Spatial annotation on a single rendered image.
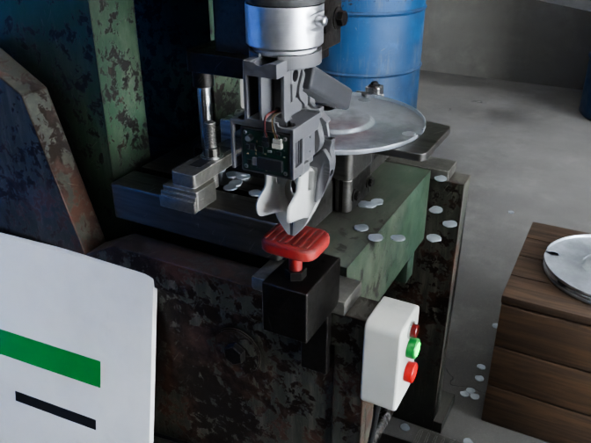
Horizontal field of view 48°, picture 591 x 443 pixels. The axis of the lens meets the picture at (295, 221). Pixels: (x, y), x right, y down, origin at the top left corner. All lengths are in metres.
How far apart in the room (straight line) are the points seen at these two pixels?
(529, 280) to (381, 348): 0.71
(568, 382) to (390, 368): 0.73
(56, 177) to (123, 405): 0.39
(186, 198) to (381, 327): 0.32
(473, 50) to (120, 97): 3.53
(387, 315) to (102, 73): 0.55
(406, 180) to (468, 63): 3.28
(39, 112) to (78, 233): 0.20
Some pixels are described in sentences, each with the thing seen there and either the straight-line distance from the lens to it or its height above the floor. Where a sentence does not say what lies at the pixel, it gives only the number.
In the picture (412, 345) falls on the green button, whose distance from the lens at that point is 0.87.
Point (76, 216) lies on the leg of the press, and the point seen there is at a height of 0.65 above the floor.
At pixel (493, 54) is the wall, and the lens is 4.40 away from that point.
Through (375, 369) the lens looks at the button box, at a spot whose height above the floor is 0.56.
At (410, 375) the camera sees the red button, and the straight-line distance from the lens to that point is 0.90.
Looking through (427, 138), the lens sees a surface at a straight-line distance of 1.01.
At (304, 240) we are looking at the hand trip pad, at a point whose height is 0.76.
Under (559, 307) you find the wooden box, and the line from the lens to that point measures 1.45.
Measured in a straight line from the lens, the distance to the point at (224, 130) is 1.08.
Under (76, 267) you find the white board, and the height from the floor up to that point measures 0.57.
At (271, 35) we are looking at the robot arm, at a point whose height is 1.00.
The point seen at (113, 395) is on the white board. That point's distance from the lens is 1.17.
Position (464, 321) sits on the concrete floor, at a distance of 1.96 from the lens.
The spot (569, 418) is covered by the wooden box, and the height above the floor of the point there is 0.09.
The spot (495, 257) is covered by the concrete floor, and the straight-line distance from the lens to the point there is 2.30.
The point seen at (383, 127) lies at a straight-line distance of 1.03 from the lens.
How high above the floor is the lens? 1.12
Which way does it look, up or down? 28 degrees down
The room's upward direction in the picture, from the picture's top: straight up
